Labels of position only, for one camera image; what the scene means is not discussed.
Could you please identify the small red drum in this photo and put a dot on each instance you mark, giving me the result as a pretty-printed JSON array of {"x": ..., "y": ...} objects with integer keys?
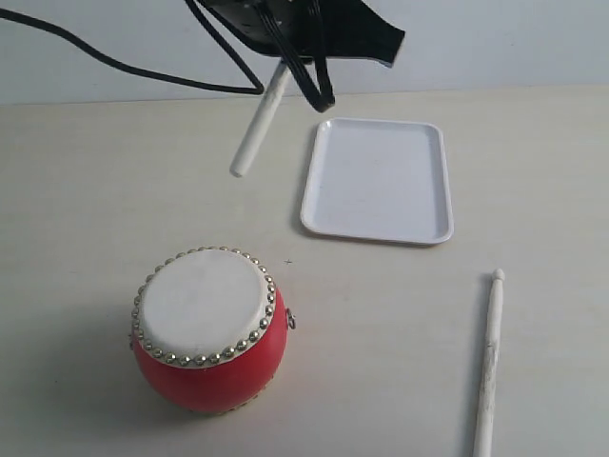
[{"x": 209, "y": 329}]

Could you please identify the white wooden drumstick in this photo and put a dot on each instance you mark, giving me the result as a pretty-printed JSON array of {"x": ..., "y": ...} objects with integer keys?
[
  {"x": 483, "y": 435},
  {"x": 260, "y": 122}
]

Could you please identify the white plastic tray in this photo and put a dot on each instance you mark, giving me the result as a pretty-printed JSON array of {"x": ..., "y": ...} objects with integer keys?
[{"x": 380, "y": 181}]

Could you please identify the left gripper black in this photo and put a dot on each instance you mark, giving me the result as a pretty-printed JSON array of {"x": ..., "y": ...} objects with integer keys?
[{"x": 350, "y": 29}]

